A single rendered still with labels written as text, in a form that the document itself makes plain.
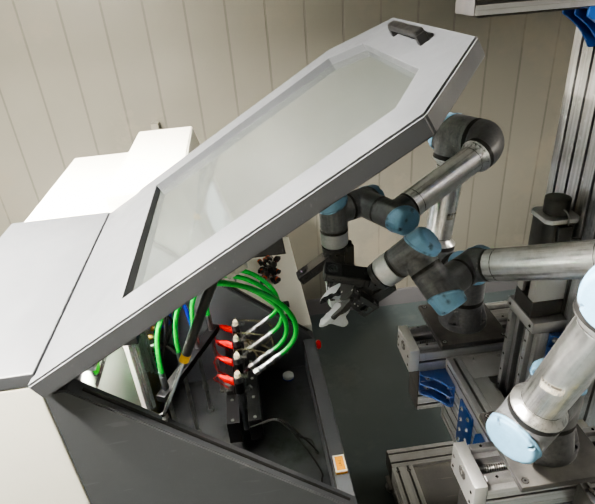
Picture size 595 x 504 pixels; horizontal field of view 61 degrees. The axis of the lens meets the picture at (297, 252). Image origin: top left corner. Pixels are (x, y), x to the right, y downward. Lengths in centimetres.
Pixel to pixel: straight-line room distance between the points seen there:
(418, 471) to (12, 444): 166
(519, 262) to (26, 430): 103
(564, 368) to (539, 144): 255
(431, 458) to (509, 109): 201
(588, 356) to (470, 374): 74
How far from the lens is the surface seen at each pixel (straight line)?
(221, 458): 114
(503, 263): 116
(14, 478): 123
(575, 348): 100
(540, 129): 344
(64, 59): 297
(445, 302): 113
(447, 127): 157
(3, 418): 111
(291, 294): 197
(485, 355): 178
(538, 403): 111
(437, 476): 236
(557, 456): 137
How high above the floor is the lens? 208
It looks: 29 degrees down
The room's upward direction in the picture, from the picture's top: 5 degrees counter-clockwise
